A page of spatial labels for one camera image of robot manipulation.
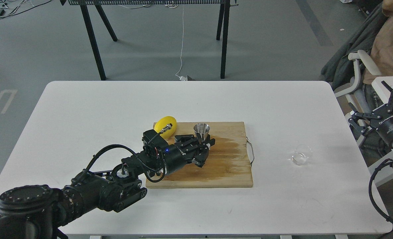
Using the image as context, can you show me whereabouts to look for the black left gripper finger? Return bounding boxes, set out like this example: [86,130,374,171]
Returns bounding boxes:
[191,146,210,168]
[175,134,216,150]

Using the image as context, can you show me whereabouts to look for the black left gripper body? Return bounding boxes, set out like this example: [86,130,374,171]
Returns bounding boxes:
[163,144,196,175]

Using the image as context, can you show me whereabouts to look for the steel double jigger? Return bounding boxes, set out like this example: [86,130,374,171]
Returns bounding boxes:
[193,123,210,144]

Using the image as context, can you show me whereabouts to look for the small clear glass cup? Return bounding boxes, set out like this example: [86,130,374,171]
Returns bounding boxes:
[291,144,313,165]

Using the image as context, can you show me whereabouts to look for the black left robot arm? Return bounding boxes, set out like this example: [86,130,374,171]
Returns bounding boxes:
[0,123,216,239]

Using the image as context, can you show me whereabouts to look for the yellow lemon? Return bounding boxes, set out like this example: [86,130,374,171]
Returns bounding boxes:
[153,116,177,140]

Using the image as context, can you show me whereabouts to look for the wooden cutting board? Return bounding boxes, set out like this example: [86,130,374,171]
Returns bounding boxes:
[145,121,253,189]

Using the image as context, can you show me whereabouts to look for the seated person in tan shirt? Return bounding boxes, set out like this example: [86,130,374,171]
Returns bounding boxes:
[362,0,393,85]

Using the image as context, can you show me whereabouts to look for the white office chair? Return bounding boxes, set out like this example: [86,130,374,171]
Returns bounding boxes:
[321,3,387,146]

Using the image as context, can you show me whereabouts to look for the black metal background table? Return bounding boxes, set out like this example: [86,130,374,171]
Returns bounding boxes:
[60,0,238,81]

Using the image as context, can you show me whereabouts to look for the white power cable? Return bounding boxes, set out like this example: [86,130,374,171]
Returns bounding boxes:
[175,4,188,81]

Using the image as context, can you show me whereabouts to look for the floor cable bundle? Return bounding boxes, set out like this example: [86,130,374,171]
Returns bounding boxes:
[0,0,52,24]

